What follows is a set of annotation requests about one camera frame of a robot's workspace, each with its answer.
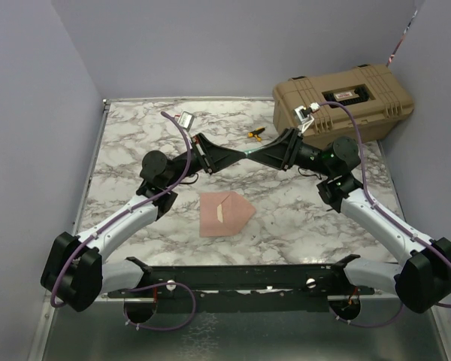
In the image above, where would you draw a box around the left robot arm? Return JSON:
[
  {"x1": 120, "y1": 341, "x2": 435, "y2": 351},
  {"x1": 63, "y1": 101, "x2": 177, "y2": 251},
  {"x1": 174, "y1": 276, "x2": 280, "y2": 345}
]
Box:
[{"x1": 41, "y1": 134, "x2": 247, "y2": 312}]

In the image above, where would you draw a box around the tan plastic case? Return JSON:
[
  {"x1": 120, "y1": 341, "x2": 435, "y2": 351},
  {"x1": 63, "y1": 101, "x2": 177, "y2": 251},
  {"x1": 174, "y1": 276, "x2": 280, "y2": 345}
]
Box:
[{"x1": 273, "y1": 65, "x2": 414, "y2": 143}]

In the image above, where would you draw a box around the pink envelope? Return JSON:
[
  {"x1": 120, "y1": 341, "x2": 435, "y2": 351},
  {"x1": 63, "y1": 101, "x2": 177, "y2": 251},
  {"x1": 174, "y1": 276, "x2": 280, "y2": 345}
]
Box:
[{"x1": 199, "y1": 191, "x2": 256, "y2": 238}]

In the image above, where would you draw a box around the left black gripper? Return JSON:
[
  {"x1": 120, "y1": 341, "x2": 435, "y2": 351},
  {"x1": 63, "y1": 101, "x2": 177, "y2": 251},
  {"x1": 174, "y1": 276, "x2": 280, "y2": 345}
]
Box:
[{"x1": 165, "y1": 132, "x2": 245, "y2": 188}]

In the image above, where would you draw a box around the cream paper letter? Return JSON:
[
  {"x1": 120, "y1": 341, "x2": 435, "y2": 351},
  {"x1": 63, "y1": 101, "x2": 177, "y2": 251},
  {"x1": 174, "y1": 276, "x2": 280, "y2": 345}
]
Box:
[{"x1": 216, "y1": 204, "x2": 223, "y2": 223}]

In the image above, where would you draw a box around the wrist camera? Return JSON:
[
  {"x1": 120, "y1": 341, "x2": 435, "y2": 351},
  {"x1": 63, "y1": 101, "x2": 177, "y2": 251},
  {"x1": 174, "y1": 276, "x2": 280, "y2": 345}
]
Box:
[
  {"x1": 293, "y1": 102, "x2": 320, "y2": 134},
  {"x1": 177, "y1": 111, "x2": 195, "y2": 131}
]

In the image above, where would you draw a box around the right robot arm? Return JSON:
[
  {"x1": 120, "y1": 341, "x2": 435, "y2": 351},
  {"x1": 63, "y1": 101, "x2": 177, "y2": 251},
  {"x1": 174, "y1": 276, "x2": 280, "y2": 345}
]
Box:
[{"x1": 247, "y1": 129, "x2": 451, "y2": 314}]

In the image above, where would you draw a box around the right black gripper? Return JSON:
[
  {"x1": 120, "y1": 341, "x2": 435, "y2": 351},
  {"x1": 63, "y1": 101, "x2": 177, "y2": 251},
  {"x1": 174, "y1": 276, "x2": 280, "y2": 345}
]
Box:
[{"x1": 247, "y1": 127, "x2": 334, "y2": 177}]

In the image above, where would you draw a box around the yellow handled screwdriver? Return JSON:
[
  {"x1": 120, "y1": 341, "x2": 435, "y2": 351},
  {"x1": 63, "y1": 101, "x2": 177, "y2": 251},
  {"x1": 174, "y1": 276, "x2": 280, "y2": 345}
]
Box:
[{"x1": 247, "y1": 127, "x2": 265, "y2": 142}]

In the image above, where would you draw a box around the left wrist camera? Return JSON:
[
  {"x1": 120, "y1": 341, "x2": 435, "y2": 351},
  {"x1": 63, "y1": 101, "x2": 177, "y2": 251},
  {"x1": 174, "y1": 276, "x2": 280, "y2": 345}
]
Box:
[{"x1": 177, "y1": 111, "x2": 195, "y2": 131}]

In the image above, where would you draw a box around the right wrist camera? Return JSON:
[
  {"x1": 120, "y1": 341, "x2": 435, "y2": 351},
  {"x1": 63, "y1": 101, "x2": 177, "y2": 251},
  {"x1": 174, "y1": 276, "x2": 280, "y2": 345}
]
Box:
[{"x1": 293, "y1": 102, "x2": 320, "y2": 134}]

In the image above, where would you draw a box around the black mounting rail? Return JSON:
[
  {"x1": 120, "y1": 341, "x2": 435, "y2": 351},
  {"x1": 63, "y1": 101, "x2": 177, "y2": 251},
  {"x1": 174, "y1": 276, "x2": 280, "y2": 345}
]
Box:
[{"x1": 108, "y1": 263, "x2": 375, "y2": 313}]

